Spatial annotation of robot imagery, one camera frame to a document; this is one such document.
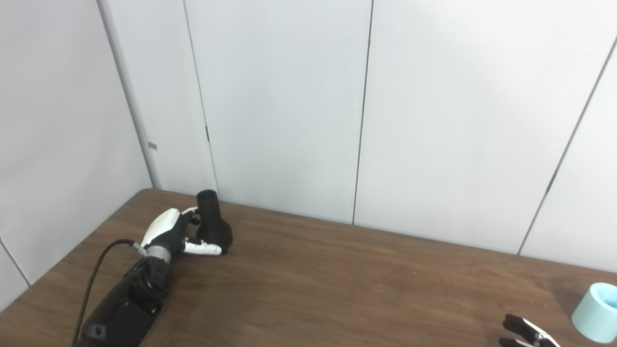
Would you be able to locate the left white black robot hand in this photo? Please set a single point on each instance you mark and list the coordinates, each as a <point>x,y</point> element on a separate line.
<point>166,229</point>

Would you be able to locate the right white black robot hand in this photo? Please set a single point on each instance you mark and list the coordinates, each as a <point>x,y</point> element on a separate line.
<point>528,332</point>

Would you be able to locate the black nozzle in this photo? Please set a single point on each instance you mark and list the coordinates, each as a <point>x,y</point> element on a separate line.
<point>214,226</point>

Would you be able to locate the white wall corner post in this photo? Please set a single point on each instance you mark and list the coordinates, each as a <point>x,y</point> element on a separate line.
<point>130,101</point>

